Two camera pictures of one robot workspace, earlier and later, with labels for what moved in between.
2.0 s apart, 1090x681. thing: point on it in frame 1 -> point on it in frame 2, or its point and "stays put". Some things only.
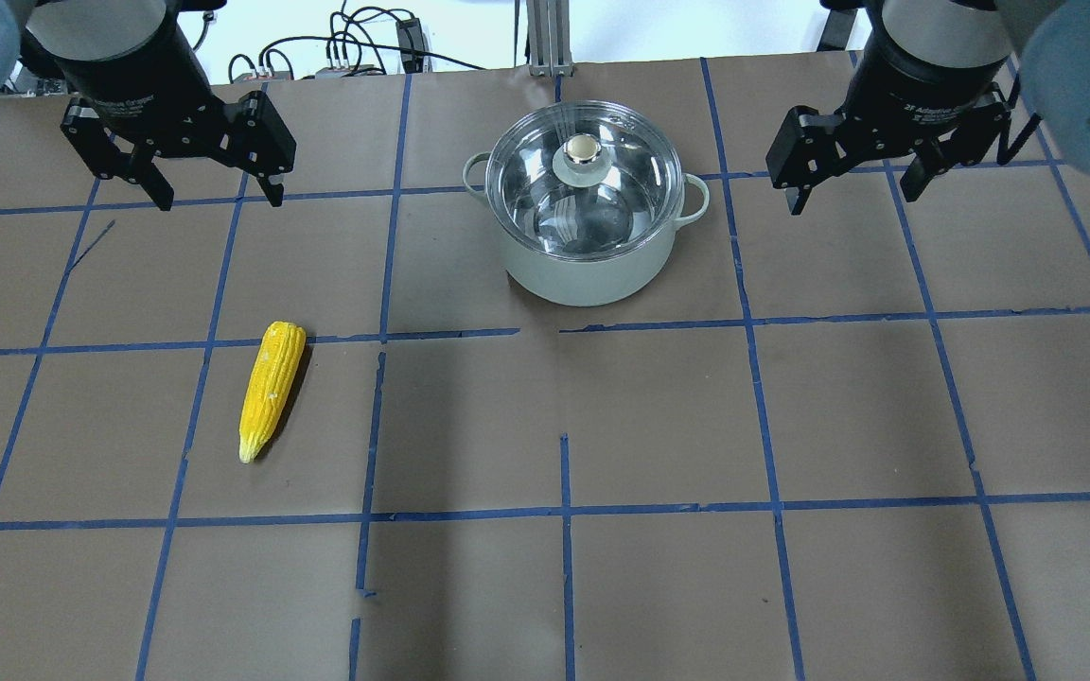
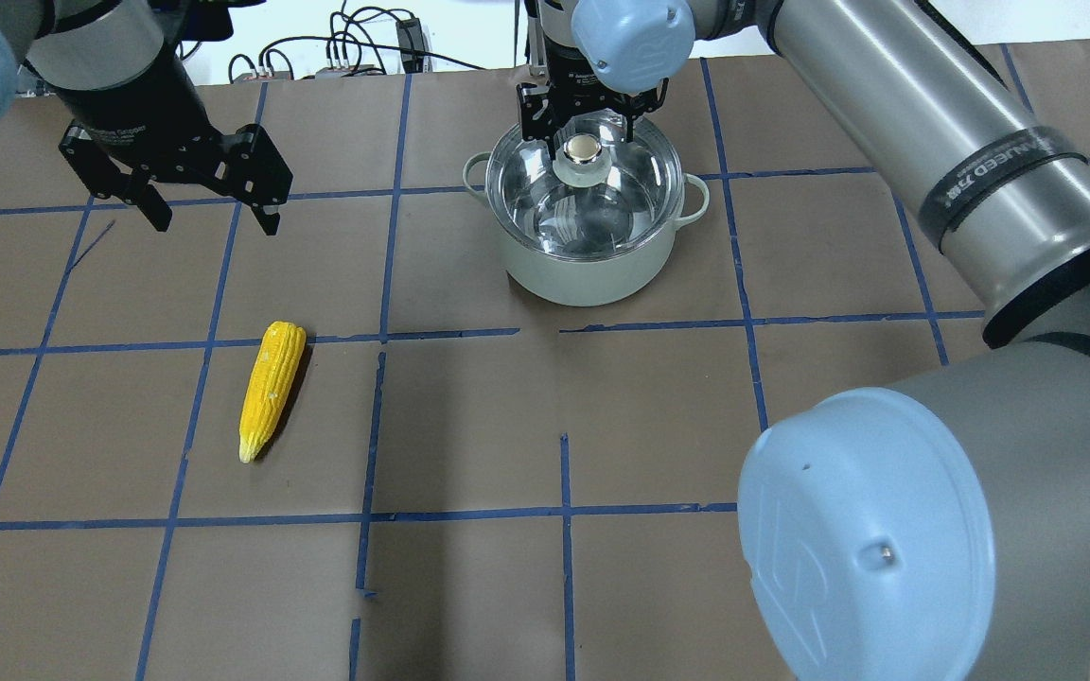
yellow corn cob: x=271 y=385 stays put
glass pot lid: x=586 y=180 stays put
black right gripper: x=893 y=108 -> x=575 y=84
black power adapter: x=411 y=37 stays put
